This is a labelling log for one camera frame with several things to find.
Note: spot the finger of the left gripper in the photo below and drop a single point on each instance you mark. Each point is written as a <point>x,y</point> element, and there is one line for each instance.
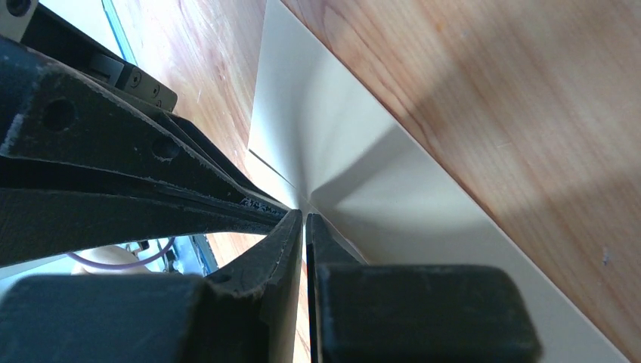
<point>36,223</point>
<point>63,131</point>

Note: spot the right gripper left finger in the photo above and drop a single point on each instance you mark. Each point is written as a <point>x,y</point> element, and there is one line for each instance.
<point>244,312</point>

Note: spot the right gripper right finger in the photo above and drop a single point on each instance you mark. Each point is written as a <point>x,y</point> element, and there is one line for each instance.
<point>411,313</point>

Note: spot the brown paper envelope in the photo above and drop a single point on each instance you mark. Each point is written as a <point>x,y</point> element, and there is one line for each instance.
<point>340,153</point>

